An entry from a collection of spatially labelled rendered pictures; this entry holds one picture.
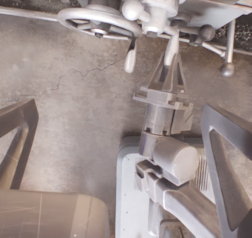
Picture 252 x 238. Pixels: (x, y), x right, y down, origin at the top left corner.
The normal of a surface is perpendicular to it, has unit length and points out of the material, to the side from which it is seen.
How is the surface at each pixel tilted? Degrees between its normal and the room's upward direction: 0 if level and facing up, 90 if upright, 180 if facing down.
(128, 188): 0
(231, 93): 0
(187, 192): 73
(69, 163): 0
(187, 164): 27
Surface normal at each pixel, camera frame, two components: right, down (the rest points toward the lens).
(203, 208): -0.10, -0.90
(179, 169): 0.44, 0.19
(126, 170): -0.01, 0.13
